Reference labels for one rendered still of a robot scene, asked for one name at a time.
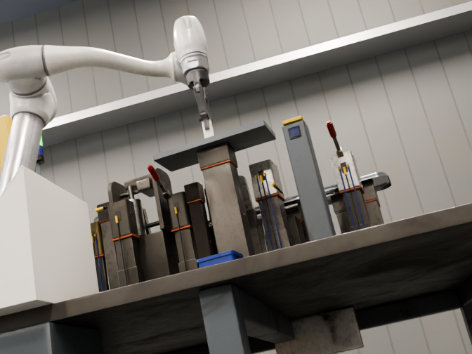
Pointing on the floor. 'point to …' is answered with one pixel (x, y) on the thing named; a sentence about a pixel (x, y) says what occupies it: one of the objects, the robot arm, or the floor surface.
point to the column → (52, 340)
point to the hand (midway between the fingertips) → (208, 130)
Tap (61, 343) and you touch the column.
